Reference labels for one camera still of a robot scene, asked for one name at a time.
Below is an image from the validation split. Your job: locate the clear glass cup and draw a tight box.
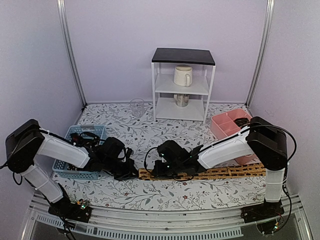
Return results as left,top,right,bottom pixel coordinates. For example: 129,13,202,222
130,98,145,118

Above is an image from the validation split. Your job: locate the white shelf with black top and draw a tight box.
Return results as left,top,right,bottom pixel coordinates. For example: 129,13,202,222
151,47,216,123

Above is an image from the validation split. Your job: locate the blue plastic basket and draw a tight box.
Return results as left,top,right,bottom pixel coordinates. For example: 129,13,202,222
52,124,107,180

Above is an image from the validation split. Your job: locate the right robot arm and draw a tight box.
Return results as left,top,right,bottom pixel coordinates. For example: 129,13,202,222
150,116,297,218

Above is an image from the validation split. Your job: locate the pink divided organizer tray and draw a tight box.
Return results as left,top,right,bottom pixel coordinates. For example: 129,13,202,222
209,108,258,166

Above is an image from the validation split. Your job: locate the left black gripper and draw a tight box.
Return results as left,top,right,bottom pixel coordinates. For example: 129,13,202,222
103,157,141,182

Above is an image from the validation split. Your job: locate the front aluminium rail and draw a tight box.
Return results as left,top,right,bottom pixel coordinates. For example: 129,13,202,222
19,193,317,240

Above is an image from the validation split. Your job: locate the aluminium frame post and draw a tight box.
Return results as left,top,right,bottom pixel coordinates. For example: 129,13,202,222
56,0,88,108
245,0,275,109

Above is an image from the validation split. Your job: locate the black white-patterned tie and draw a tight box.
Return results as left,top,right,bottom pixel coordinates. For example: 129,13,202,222
66,163,82,171

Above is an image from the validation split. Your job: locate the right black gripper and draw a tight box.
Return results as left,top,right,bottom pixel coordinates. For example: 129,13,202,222
151,160,183,179

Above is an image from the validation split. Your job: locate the right aluminium frame post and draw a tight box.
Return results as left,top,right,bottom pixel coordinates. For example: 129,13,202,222
245,0,275,109

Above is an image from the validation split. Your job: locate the cream ceramic mug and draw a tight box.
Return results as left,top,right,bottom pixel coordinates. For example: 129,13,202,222
173,64,193,87

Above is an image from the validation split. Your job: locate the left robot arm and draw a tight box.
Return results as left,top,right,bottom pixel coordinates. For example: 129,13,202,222
1,119,139,217

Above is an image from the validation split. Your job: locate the yellow beetle-print tie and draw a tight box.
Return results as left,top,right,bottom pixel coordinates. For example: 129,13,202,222
138,163,266,181

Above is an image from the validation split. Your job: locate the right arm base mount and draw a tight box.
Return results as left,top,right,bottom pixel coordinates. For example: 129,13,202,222
240,200,285,223

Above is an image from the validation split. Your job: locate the left aluminium frame post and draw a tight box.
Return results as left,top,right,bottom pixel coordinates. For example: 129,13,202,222
56,0,88,108

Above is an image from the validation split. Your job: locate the floral table mat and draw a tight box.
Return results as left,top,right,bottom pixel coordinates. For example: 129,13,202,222
53,103,266,211

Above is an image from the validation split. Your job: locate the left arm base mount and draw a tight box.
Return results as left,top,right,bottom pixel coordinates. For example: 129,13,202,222
48,198,92,223

